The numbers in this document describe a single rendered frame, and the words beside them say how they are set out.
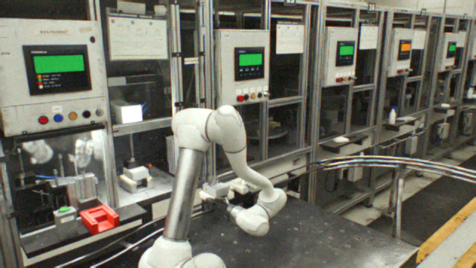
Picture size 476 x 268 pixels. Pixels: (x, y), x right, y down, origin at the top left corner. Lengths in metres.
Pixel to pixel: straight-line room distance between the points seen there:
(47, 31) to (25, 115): 0.36
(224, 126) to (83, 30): 0.77
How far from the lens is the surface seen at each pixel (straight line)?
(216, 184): 2.10
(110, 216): 1.79
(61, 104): 1.73
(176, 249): 1.48
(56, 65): 1.69
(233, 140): 1.41
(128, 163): 2.12
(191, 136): 1.45
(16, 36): 1.68
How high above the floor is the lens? 1.75
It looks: 15 degrees down
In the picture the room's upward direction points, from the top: straight up
